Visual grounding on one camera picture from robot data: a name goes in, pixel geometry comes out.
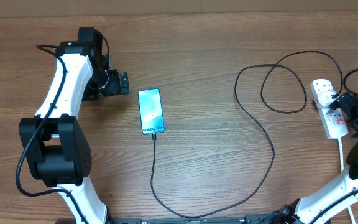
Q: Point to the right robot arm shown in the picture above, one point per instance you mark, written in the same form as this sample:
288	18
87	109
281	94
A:
336	196

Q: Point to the white charger plug adapter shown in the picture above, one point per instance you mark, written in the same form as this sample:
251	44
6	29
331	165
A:
325	98

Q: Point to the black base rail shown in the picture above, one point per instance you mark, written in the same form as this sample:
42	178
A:
191	221

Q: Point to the white power strip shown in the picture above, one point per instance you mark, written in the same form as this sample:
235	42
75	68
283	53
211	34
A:
334	124

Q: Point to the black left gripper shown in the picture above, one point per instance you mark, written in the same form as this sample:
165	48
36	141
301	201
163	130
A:
115	86

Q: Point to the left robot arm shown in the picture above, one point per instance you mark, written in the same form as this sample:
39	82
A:
56	156

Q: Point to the blue Galaxy smartphone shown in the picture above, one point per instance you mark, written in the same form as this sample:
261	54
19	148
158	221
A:
151	112

